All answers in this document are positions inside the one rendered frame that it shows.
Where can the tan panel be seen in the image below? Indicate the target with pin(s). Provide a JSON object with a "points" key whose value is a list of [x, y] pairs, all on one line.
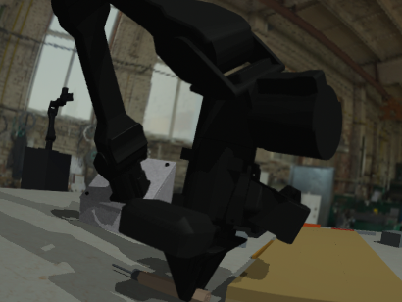
{"points": [[321, 265]]}

